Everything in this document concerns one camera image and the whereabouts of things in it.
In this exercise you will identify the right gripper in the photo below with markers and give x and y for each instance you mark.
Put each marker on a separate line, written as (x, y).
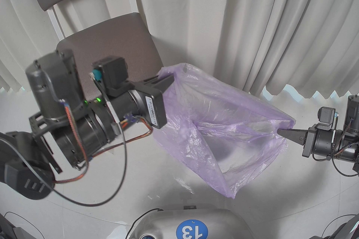
(322, 141)

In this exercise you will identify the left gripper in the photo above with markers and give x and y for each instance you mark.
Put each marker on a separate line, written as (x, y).
(92, 137)

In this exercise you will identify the purple plastic bag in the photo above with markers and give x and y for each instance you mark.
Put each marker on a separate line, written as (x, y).
(224, 109)

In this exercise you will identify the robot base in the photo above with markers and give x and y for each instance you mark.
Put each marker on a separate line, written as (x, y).
(224, 224)

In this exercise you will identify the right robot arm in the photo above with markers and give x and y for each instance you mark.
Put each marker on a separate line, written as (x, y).
(353, 114)

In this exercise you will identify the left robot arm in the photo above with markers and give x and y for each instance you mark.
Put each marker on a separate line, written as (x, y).
(47, 83)

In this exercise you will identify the white chair with grey seat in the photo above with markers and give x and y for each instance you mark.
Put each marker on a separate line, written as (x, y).
(112, 41)

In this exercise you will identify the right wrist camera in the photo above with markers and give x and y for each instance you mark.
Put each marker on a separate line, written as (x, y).
(326, 116)

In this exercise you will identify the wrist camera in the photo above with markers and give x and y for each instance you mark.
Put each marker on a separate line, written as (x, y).
(326, 116)
(112, 72)

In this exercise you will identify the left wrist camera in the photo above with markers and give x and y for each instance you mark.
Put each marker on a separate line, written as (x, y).
(112, 72)

